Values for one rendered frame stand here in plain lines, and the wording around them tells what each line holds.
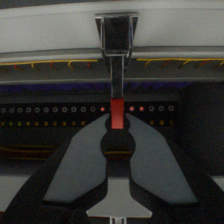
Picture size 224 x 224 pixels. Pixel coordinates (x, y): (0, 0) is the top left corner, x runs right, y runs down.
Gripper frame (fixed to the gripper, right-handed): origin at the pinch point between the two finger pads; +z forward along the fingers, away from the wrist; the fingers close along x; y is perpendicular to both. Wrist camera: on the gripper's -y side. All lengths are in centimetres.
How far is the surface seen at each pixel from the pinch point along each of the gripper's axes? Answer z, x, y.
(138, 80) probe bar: 4.8, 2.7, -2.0
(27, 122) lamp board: 11.5, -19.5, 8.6
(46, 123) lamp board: 11.4, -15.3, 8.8
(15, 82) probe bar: 4.4, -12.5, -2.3
